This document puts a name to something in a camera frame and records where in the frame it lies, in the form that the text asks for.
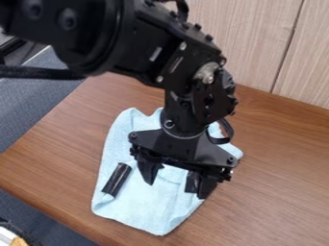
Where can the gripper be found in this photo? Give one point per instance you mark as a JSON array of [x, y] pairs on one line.
[[180, 148]]

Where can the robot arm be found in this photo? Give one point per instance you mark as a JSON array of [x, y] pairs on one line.
[[141, 41]]

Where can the light blue cloth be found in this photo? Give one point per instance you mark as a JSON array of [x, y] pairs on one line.
[[141, 198]]

